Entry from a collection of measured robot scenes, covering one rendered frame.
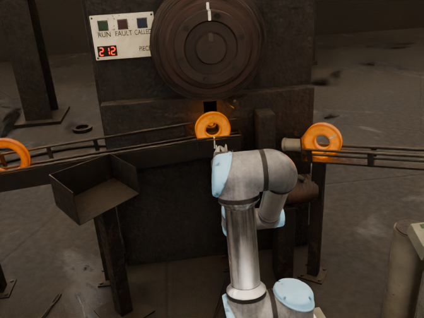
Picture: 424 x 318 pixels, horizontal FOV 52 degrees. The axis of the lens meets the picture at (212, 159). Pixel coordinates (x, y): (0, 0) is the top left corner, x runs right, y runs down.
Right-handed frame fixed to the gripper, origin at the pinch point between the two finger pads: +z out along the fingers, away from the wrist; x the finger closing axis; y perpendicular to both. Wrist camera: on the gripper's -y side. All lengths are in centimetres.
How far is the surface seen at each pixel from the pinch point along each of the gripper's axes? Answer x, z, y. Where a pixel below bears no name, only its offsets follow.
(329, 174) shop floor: -88, 79, -104
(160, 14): 18, 36, 40
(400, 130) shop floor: -174, 140, -124
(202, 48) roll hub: 3.6, 23.3, 31.6
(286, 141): -31.0, 13.0, -10.6
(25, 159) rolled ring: 82, 20, -13
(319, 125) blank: -42.5, 8.4, 0.5
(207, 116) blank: 1.9, 24.7, -2.1
